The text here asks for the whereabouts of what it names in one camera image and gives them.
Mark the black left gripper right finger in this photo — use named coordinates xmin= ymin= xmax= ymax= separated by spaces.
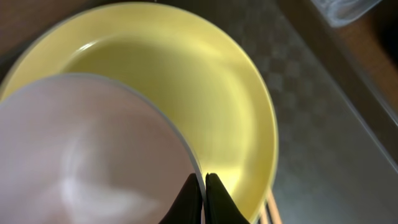
xmin=205 ymin=173 xmax=249 ymax=224

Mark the pink bowl with food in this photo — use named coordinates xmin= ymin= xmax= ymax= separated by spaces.
xmin=1 ymin=73 xmax=201 ymax=223

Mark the yellow plate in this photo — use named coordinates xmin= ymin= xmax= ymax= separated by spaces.
xmin=1 ymin=2 xmax=279 ymax=223

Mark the dark brown serving tray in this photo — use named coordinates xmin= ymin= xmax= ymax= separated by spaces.
xmin=171 ymin=1 xmax=397 ymax=223

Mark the clear plastic waste bin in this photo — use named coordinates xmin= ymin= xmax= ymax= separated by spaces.
xmin=311 ymin=0 xmax=382 ymax=27

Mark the wooden chopstick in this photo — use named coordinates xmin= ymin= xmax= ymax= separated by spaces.
xmin=267 ymin=190 xmax=283 ymax=224
xmin=259 ymin=204 xmax=269 ymax=224

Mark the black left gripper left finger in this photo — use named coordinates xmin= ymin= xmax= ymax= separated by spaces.
xmin=159 ymin=173 xmax=203 ymax=224

